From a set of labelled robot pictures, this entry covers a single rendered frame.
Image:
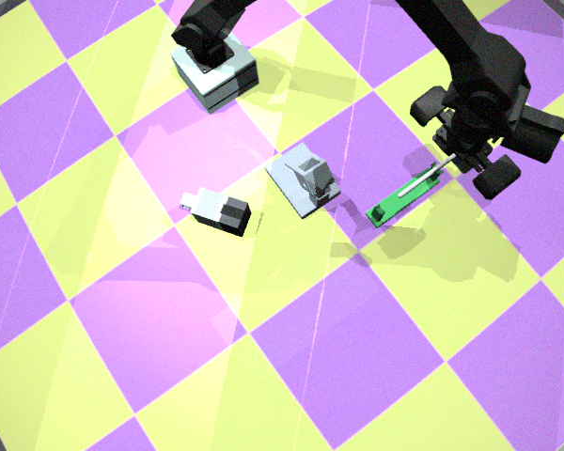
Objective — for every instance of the grey pin with red cap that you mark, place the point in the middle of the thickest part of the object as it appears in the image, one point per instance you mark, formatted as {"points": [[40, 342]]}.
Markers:
{"points": [[427, 175]]}

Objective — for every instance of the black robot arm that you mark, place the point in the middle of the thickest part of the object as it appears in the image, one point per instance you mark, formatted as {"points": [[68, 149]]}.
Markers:
{"points": [[489, 86]]}

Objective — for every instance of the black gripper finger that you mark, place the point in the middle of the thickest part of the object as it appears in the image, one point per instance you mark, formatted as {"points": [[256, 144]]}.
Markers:
{"points": [[441, 145], [462, 165]]}

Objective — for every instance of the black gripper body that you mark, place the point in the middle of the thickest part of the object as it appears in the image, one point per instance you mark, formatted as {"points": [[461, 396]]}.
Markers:
{"points": [[496, 177]]}

